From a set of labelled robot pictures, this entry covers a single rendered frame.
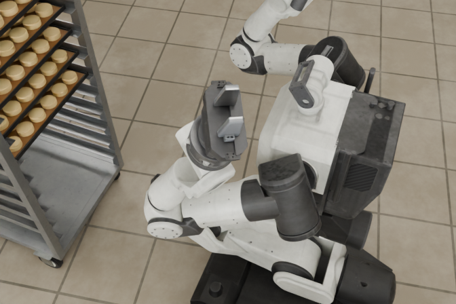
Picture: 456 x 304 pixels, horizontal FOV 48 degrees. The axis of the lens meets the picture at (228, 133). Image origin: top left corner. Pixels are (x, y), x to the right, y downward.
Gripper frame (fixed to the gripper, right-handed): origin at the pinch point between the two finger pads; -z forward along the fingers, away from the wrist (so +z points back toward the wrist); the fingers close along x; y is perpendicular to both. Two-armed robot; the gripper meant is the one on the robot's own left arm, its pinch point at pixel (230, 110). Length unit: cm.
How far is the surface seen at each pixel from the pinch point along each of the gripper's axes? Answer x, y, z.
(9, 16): 52, -42, 61
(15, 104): 36, -44, 81
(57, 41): 55, -32, 80
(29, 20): 56, -39, 70
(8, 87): 37, -45, 73
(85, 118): 46, -28, 125
